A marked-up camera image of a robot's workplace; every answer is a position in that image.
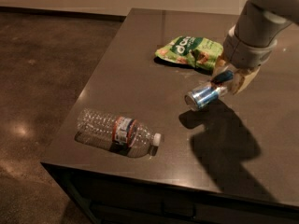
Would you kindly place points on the blue silver redbull can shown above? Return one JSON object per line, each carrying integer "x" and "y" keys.
{"x": 203, "y": 95}

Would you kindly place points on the green chip bag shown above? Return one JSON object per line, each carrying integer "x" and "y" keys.
{"x": 197, "y": 52}

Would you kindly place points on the dark cabinet drawer handle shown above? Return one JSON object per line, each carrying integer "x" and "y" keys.
{"x": 178, "y": 210}

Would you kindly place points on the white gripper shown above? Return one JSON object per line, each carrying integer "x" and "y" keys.
{"x": 241, "y": 54}

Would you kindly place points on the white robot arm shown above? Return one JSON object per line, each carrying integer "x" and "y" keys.
{"x": 249, "y": 44}

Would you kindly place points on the clear plastic water bottle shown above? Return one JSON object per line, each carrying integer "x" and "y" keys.
{"x": 118, "y": 134}

